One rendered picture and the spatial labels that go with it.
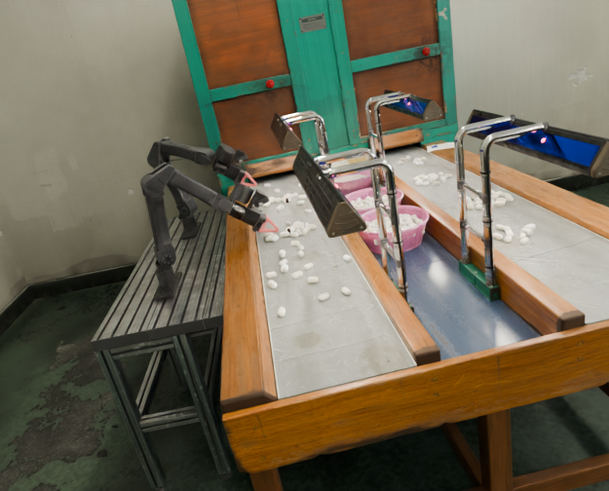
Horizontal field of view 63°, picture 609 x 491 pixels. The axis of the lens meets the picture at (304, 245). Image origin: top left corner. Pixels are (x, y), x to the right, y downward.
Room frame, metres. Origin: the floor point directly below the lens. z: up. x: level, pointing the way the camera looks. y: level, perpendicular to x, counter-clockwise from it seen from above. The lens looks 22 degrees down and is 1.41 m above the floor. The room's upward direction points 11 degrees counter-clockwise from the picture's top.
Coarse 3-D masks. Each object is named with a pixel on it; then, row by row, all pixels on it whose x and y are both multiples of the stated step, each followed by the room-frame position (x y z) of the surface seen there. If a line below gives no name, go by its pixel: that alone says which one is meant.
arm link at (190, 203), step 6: (162, 156) 2.28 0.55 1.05; (168, 156) 2.31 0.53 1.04; (162, 162) 2.25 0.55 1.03; (168, 162) 2.29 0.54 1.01; (168, 186) 2.27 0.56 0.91; (174, 186) 2.25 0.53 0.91; (174, 192) 2.25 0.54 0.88; (180, 192) 2.25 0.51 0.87; (174, 198) 2.26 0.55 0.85; (180, 198) 2.24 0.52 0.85; (186, 198) 2.25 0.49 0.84; (192, 198) 2.28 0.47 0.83; (180, 204) 2.24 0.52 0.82; (186, 204) 2.23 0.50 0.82; (192, 204) 2.26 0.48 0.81; (192, 210) 2.24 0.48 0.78
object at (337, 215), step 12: (300, 156) 1.46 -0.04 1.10; (312, 156) 1.51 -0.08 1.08; (300, 168) 1.39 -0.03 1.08; (312, 168) 1.25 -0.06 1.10; (300, 180) 1.32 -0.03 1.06; (312, 180) 1.19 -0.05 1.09; (324, 180) 1.08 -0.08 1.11; (312, 192) 1.15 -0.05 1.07; (324, 192) 1.04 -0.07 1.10; (336, 192) 0.97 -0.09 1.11; (312, 204) 1.10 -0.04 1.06; (324, 204) 1.00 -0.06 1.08; (336, 204) 0.92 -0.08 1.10; (348, 204) 0.91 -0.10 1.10; (324, 216) 0.96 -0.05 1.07; (336, 216) 0.91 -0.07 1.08; (348, 216) 0.91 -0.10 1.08; (360, 216) 0.91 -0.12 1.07; (324, 228) 0.93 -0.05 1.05; (336, 228) 0.91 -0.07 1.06; (348, 228) 0.91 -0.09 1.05; (360, 228) 0.91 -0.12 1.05
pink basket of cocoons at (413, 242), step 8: (400, 208) 1.76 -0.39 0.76; (416, 208) 1.71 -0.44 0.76; (368, 216) 1.76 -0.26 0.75; (424, 216) 1.66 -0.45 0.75; (424, 224) 1.57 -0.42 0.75; (360, 232) 1.62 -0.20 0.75; (368, 232) 1.56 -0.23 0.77; (408, 232) 1.53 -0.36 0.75; (416, 232) 1.55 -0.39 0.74; (368, 240) 1.59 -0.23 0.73; (392, 240) 1.54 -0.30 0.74; (408, 240) 1.54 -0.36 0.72; (416, 240) 1.56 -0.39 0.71; (376, 248) 1.58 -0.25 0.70; (408, 248) 1.55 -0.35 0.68
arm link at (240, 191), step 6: (234, 186) 1.82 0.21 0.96; (240, 186) 1.80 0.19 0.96; (246, 186) 1.80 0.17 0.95; (234, 192) 1.79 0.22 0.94; (240, 192) 1.79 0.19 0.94; (246, 192) 1.79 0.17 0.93; (252, 192) 1.81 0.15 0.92; (228, 198) 1.81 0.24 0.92; (234, 198) 1.77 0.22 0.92; (240, 198) 1.79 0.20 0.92; (246, 198) 1.79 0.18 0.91; (222, 204) 1.74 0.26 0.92; (228, 204) 1.75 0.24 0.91; (228, 210) 1.75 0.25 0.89
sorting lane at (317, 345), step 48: (288, 192) 2.36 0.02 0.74; (288, 240) 1.72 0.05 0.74; (336, 240) 1.63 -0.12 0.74; (288, 288) 1.32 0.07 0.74; (336, 288) 1.26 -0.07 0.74; (288, 336) 1.06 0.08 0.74; (336, 336) 1.02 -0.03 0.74; (384, 336) 0.98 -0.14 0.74; (288, 384) 0.88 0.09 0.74; (336, 384) 0.84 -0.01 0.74
